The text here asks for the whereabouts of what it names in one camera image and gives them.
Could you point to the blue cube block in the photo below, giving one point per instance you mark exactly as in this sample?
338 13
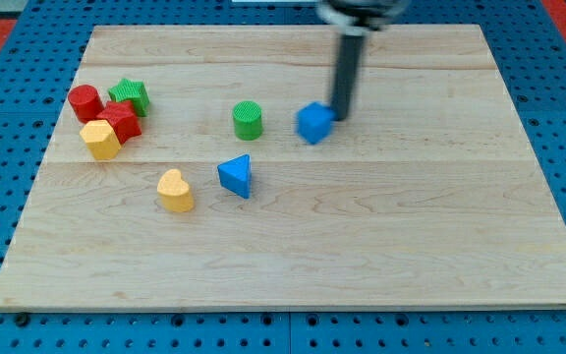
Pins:
314 122

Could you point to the green star block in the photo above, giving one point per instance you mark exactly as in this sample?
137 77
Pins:
133 91

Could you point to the red star block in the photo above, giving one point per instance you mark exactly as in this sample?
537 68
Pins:
122 118

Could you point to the blue triangle block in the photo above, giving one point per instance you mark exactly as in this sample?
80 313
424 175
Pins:
235 175

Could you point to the green cylinder block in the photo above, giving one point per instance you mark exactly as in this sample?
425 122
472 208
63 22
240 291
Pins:
247 119

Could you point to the wooden board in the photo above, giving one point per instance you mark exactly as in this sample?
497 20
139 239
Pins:
429 197

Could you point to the yellow heart block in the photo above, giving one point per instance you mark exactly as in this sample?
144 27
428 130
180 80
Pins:
174 192

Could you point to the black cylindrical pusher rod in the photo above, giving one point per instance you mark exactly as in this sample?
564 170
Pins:
348 59

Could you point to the yellow hexagon block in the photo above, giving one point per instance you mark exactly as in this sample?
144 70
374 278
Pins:
100 139

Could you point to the red cylinder block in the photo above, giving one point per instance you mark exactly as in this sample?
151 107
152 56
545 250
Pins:
85 102

